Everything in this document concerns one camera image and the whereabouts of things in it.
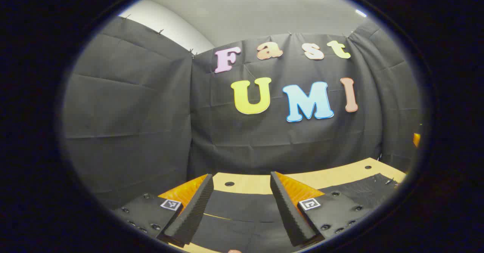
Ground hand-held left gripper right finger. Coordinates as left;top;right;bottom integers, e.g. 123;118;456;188
270;171;373;248

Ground black backdrop cloth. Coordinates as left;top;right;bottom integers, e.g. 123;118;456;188
62;17;422;208

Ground dark grey jeans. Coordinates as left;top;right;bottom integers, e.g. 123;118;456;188
187;173;400;253

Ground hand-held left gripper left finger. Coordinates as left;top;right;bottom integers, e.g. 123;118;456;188
113;174;214;248

